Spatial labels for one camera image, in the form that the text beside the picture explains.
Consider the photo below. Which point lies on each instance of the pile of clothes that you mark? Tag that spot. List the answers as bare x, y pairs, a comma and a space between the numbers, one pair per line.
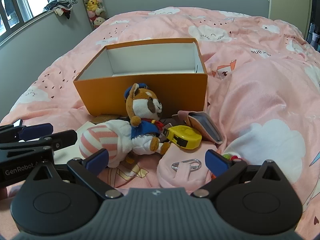
60, 3

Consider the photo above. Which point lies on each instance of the window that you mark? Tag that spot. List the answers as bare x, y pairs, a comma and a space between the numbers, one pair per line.
22, 0

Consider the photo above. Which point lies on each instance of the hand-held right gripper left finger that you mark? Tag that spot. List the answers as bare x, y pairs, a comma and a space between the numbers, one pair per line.
96, 160

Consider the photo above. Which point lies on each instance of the pink white bottle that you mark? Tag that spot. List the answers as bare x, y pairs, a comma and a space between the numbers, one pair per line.
200, 127

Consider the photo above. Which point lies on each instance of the yellow tape measure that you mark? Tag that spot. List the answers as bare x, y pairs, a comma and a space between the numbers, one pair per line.
185, 135

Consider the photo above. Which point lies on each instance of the white box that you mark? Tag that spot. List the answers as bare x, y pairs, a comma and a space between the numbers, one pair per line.
65, 155

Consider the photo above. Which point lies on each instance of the white door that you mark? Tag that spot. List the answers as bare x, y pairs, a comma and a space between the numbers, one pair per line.
290, 5

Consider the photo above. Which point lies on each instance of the silver carabiner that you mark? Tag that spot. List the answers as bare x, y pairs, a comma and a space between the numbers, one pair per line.
173, 165

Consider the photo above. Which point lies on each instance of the fox plush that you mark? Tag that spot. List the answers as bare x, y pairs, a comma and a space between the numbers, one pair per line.
147, 105

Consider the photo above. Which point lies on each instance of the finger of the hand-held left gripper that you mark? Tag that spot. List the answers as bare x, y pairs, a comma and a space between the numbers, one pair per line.
63, 138
35, 131

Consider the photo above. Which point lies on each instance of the pink plush pouch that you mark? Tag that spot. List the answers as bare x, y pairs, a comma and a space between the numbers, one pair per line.
175, 177

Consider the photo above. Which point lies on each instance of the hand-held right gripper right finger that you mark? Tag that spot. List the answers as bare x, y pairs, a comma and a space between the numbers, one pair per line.
216, 161

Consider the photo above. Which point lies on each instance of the white pink striped plush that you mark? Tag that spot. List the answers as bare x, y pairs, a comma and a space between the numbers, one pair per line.
100, 137

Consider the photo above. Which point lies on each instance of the orange cardboard box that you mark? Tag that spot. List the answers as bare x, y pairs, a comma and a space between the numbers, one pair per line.
112, 97

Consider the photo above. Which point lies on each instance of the clear tube of plush toys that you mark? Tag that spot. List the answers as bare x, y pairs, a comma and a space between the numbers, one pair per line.
92, 2

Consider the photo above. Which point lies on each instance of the orange crochet toy red flower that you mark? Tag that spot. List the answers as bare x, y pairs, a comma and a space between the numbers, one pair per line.
228, 156

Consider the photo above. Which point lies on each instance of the pink printed blanket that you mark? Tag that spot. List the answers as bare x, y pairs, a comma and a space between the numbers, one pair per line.
250, 92

